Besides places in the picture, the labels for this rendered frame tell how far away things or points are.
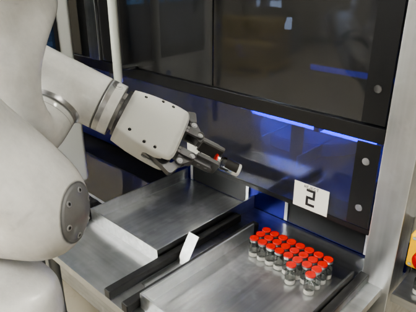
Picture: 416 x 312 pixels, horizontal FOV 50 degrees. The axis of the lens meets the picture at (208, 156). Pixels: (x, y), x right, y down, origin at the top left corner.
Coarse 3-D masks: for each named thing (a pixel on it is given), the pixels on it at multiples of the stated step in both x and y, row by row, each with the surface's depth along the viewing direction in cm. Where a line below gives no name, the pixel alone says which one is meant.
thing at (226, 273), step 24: (240, 240) 103; (192, 264) 92; (216, 264) 97; (240, 264) 97; (264, 264) 97; (168, 288) 89; (192, 288) 89; (216, 288) 89; (240, 288) 89; (264, 288) 89; (288, 288) 89; (336, 288) 85
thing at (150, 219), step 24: (144, 192) 124; (168, 192) 127; (192, 192) 127; (216, 192) 127; (96, 216) 111; (120, 216) 115; (144, 216) 115; (168, 216) 115; (192, 216) 115; (216, 216) 109; (144, 240) 105; (168, 240) 105
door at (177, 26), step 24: (120, 0) 123; (144, 0) 116; (168, 0) 110; (192, 0) 104; (120, 24) 126; (144, 24) 119; (168, 24) 112; (192, 24) 106; (144, 48) 121; (168, 48) 115; (192, 48) 109; (168, 72) 117; (192, 72) 111
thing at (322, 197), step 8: (296, 184) 97; (304, 184) 96; (296, 192) 98; (304, 192) 96; (320, 192) 93; (328, 192) 92; (296, 200) 98; (304, 200) 97; (320, 200) 94; (328, 200) 92; (312, 208) 96; (320, 208) 94
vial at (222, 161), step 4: (220, 156) 71; (220, 160) 71; (224, 160) 71; (220, 164) 71; (224, 164) 71; (240, 164) 72; (220, 168) 71; (224, 168) 71; (240, 168) 71; (228, 172) 72; (232, 172) 71; (236, 172) 71
